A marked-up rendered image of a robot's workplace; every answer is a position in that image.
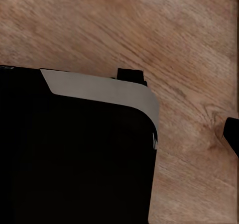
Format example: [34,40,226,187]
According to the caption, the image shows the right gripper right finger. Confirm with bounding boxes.
[223,117,239,157]

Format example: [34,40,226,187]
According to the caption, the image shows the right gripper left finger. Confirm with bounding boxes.
[0,117,26,177]

